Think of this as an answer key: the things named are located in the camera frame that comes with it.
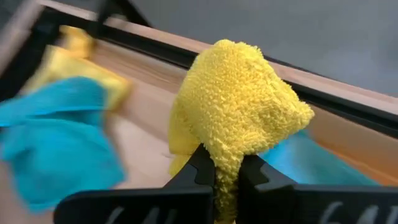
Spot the blue microfiber towel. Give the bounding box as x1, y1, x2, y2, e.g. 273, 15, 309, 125
257, 129, 380, 187
0, 77, 127, 214

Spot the orange translucent plastic tray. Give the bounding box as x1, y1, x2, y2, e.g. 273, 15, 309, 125
306, 104, 398, 187

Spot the yellow microfiber towel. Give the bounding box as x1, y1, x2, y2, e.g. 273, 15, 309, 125
20, 24, 133, 111
167, 39, 315, 224

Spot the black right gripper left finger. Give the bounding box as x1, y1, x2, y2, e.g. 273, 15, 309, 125
164, 144, 216, 189

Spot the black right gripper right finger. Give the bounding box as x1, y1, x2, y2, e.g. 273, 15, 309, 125
238, 154, 297, 188

